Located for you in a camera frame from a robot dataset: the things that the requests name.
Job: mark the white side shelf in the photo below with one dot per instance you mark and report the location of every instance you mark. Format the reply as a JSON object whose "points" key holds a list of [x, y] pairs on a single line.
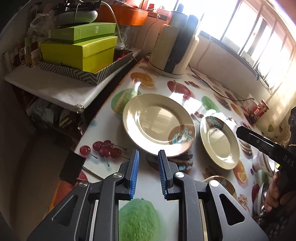
{"points": [[63, 91]]}

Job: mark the red-lidded sauce jar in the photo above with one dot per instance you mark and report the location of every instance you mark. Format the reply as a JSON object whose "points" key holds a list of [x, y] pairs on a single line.
{"points": [[258, 111]]}

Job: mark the upper green box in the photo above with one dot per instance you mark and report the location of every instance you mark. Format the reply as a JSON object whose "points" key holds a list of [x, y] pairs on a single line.
{"points": [[80, 33]]}

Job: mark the cream plate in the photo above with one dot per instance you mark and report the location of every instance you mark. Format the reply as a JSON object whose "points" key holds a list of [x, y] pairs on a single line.
{"points": [[220, 142], [223, 185], [155, 122]]}

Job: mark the white small container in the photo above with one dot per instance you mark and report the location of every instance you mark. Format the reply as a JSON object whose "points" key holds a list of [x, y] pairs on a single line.
{"points": [[249, 104]]}

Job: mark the grey oval device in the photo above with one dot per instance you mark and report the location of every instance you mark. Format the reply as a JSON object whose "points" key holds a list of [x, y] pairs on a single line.
{"points": [[74, 18]]}

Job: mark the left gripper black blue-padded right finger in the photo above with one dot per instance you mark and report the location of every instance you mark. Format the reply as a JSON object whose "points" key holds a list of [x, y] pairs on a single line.
{"points": [[207, 211]]}

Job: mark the fruit printed tablecloth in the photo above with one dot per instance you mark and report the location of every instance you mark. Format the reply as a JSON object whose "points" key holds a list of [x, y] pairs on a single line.
{"points": [[193, 119]]}

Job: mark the heart patterned curtain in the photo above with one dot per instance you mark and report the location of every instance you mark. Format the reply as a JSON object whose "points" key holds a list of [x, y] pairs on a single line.
{"points": [[274, 123]]}

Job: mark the large white blue-striped bowl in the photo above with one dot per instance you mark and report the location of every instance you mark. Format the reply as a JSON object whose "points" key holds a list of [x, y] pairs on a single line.
{"points": [[263, 162]]}

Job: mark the black binder clip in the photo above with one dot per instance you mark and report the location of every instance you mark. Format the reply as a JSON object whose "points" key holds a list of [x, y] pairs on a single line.
{"points": [[72, 168]]}

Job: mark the orange box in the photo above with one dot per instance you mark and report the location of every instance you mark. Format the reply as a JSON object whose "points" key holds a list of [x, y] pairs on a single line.
{"points": [[125, 15]]}

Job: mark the cream electric kettle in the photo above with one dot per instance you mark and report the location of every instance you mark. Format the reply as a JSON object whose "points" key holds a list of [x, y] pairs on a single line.
{"points": [[176, 42]]}

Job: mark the stainless steel bowl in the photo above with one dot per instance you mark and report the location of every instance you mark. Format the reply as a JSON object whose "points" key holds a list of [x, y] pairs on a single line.
{"points": [[259, 199]]}

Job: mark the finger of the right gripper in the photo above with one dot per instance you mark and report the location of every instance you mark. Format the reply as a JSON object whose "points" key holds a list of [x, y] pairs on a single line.
{"points": [[263, 144]]}

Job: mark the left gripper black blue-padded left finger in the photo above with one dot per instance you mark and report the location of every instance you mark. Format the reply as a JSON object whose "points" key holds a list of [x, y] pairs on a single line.
{"points": [[90, 210]]}

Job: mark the person's right hand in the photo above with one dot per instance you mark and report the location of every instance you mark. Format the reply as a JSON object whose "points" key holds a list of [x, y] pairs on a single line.
{"points": [[273, 199]]}

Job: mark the lower lime green box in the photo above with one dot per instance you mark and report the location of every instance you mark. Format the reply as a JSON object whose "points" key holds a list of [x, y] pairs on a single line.
{"points": [[73, 54]]}

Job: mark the chevron patterned tray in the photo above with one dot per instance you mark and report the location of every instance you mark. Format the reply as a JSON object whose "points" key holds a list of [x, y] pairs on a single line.
{"points": [[95, 69]]}

